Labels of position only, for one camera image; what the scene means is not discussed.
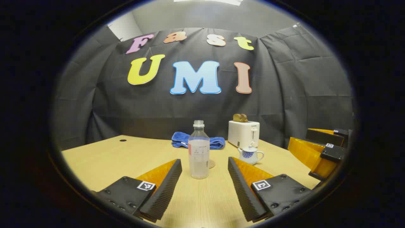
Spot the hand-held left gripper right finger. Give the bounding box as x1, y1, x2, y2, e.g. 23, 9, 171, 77
228, 157, 320, 222

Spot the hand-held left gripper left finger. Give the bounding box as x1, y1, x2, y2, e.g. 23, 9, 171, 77
92, 159, 183, 223

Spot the clear plastic water bottle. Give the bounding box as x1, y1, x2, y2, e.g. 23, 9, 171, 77
188, 120, 210, 180

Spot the blue towel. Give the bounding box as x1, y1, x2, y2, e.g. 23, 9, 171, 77
171, 132, 226, 150

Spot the white toaster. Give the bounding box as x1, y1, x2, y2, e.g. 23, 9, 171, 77
228, 120, 260, 149

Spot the ceiling light panel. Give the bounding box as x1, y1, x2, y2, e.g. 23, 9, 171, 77
173, 0, 243, 6

